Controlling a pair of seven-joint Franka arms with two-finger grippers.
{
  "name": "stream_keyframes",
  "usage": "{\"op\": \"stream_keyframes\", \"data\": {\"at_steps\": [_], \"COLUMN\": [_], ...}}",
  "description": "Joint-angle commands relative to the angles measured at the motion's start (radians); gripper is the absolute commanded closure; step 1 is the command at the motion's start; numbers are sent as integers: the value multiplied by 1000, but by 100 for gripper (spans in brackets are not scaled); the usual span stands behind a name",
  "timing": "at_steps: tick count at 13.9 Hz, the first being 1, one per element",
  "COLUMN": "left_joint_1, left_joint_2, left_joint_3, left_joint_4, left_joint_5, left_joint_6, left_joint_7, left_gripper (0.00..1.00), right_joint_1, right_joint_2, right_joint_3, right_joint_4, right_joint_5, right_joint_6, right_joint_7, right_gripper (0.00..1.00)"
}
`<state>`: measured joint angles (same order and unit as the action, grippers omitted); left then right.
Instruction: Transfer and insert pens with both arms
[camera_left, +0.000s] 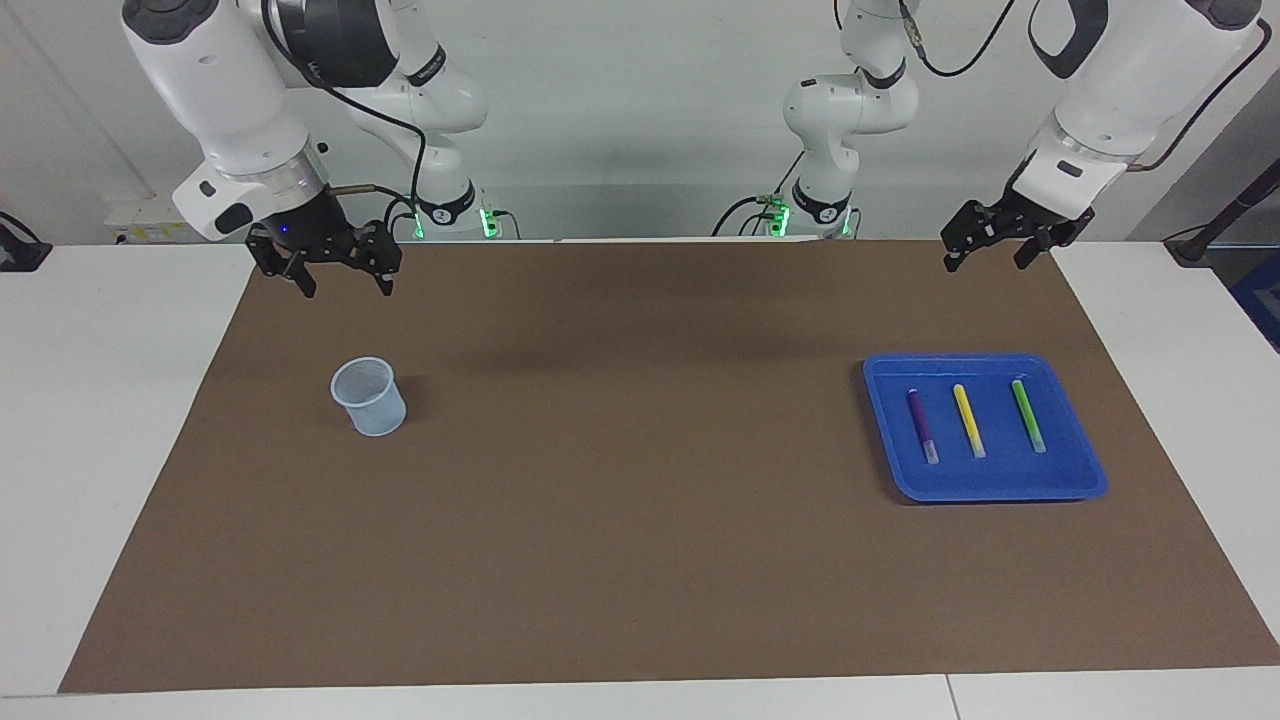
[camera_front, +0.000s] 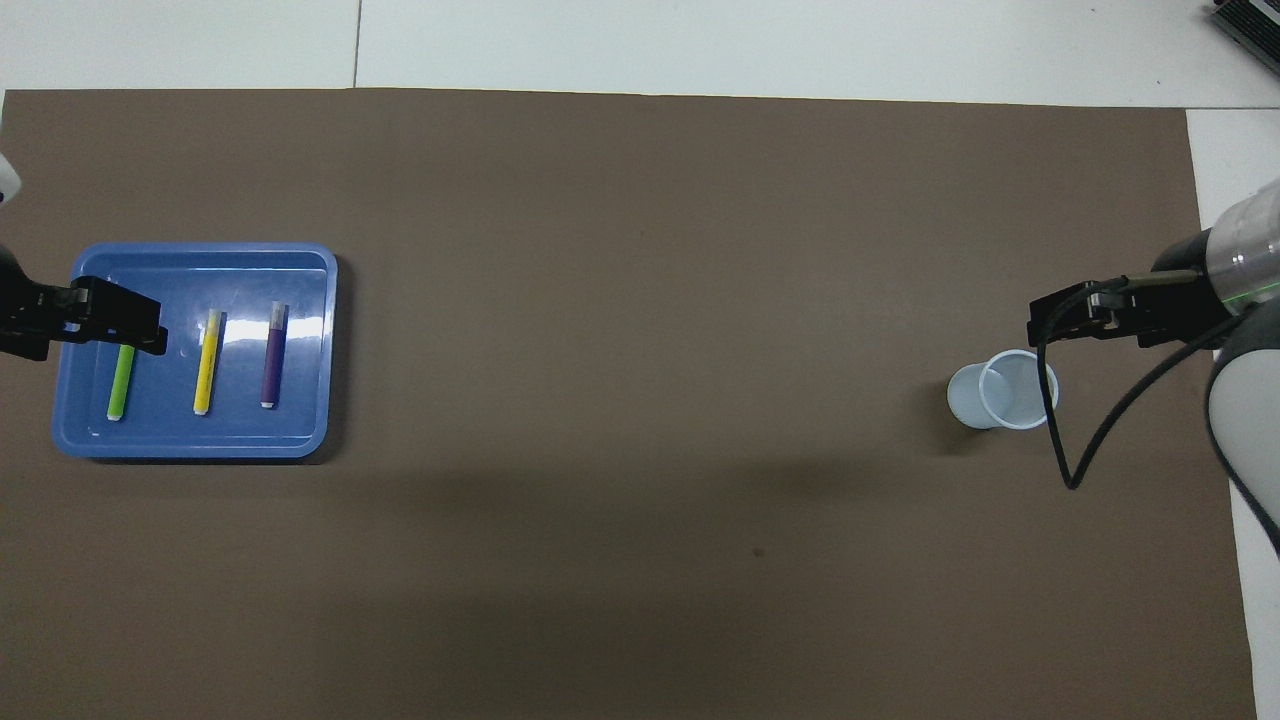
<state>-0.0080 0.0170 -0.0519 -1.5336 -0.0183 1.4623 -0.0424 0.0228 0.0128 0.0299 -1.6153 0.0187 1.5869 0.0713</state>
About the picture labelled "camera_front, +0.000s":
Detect dark ribbed device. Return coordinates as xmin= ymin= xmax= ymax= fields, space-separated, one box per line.
xmin=1208 ymin=0 xmax=1280 ymax=63

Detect blue plastic tray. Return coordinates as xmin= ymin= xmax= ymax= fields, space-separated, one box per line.
xmin=52 ymin=243 xmax=339 ymax=459

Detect translucent plastic cup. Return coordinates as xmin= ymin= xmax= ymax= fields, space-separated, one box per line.
xmin=947 ymin=349 xmax=1060 ymax=431

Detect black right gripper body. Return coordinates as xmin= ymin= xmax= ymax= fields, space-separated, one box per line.
xmin=1128 ymin=230 xmax=1241 ymax=348

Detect brown table mat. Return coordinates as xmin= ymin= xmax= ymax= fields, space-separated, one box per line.
xmin=0 ymin=88 xmax=1259 ymax=720

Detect yellow pen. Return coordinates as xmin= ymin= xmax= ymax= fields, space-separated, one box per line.
xmin=193 ymin=309 xmax=223 ymax=416

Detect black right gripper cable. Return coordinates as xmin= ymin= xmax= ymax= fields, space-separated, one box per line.
xmin=1037 ymin=278 xmax=1246 ymax=491

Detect green pen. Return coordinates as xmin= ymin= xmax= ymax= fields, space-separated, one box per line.
xmin=107 ymin=345 xmax=136 ymax=422

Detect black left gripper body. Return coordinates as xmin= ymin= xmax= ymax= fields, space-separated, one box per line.
xmin=0 ymin=248 xmax=73 ymax=361

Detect purple pen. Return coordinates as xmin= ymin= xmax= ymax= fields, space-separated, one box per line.
xmin=260 ymin=303 xmax=289 ymax=409

